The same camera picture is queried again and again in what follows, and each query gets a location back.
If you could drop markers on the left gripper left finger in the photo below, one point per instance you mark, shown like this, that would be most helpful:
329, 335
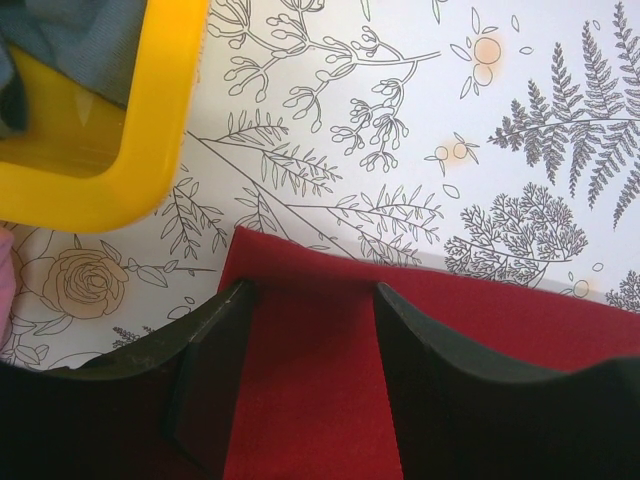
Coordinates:
161, 407

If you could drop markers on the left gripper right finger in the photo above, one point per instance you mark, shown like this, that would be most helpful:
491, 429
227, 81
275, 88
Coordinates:
461, 410

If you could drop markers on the red t shirt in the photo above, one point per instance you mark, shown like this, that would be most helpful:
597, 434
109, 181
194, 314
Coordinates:
313, 402

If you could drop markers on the folded pink t shirt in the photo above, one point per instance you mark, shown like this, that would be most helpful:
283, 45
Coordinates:
7, 280

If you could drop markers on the yellow plastic bin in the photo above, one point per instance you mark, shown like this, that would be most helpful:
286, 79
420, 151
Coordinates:
87, 166

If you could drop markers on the floral table mat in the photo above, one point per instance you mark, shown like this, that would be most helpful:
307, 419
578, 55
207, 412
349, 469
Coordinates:
493, 139

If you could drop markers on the grey-blue t shirt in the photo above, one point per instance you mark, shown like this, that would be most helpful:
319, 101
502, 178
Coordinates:
93, 43

